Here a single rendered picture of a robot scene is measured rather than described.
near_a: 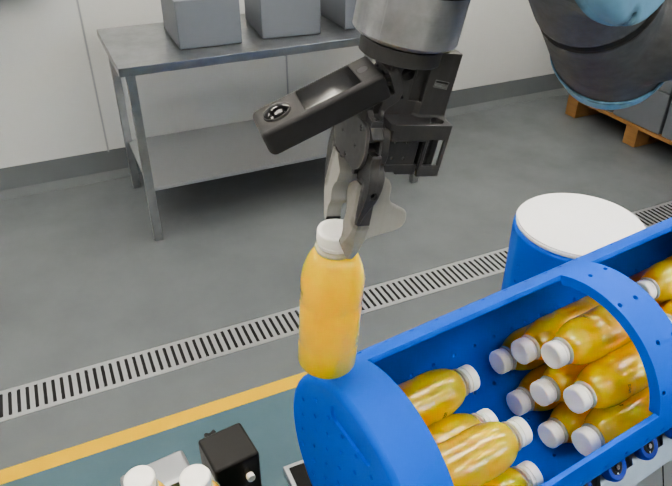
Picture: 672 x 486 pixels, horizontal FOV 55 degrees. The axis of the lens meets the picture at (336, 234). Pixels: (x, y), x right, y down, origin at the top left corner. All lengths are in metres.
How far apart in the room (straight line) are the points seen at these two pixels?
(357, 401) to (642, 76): 0.44
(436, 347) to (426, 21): 0.62
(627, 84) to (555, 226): 0.93
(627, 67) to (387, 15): 0.19
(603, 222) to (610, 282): 0.56
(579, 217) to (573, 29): 1.07
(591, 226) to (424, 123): 0.98
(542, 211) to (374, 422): 0.91
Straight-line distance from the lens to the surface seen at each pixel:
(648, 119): 4.58
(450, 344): 1.05
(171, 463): 1.20
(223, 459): 1.00
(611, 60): 0.54
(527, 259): 1.46
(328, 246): 0.63
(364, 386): 0.76
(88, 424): 2.52
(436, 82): 0.58
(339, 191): 0.64
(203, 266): 3.15
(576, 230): 1.49
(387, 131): 0.56
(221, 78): 4.08
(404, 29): 0.52
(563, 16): 0.49
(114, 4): 3.86
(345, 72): 0.57
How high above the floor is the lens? 1.78
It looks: 32 degrees down
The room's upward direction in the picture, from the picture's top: straight up
